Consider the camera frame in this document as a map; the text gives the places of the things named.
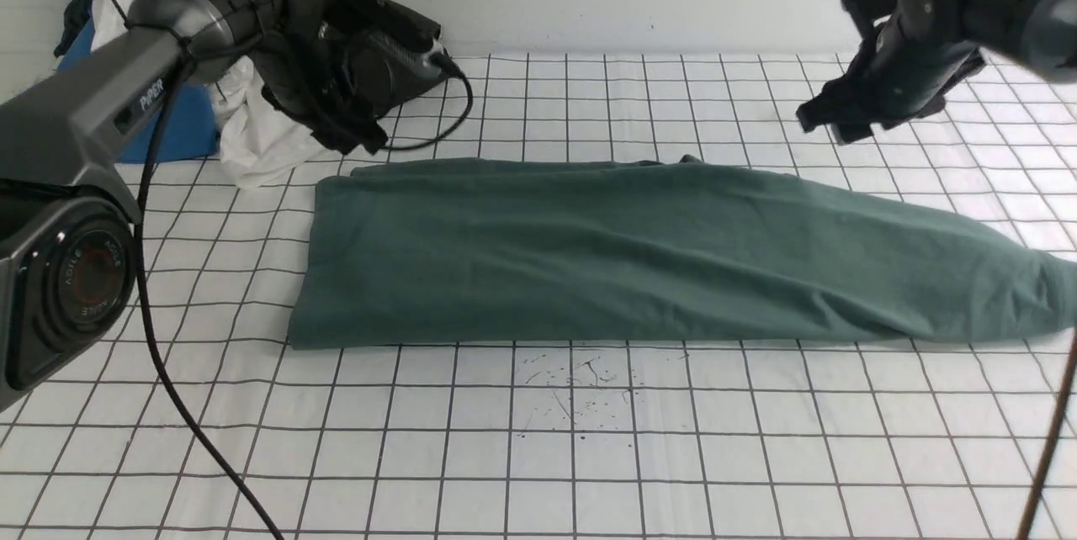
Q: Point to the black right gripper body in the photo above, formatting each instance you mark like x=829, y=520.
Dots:
x=893, y=79

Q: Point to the blue garment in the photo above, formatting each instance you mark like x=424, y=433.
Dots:
x=191, y=131

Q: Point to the white garment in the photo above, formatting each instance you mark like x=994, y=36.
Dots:
x=256, y=144

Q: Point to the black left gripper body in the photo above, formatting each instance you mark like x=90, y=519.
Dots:
x=304, y=73

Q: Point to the green long-sleeve top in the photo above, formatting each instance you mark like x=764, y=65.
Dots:
x=465, y=249

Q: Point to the white grid tablecloth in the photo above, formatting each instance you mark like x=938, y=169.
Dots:
x=607, y=440

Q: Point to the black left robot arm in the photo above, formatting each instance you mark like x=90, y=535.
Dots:
x=70, y=257

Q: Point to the dark olive garment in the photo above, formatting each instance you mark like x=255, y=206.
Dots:
x=404, y=18

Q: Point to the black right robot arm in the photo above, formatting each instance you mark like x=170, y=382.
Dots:
x=1038, y=35

